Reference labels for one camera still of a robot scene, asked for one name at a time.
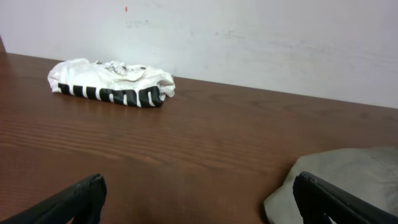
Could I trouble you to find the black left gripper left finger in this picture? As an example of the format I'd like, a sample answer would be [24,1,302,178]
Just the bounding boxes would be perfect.
[1,174,107,224]

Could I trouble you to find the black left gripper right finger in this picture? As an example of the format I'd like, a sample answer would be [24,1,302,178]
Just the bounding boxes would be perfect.
[293,172,397,224]

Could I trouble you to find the khaki green shorts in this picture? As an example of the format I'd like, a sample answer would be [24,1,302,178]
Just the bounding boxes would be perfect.
[264,146,397,224]

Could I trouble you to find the white black folded shirt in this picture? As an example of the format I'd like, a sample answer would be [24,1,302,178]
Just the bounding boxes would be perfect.
[47,58,175,108]

